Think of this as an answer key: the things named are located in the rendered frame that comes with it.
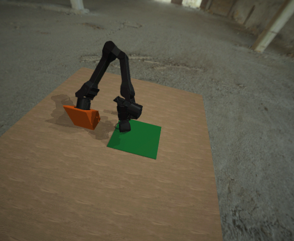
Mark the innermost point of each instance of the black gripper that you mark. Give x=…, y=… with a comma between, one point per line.
x=124, y=125

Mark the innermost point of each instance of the green circuit board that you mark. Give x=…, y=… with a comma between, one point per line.
x=142, y=140

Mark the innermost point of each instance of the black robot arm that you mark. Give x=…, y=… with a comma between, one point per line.
x=90, y=89

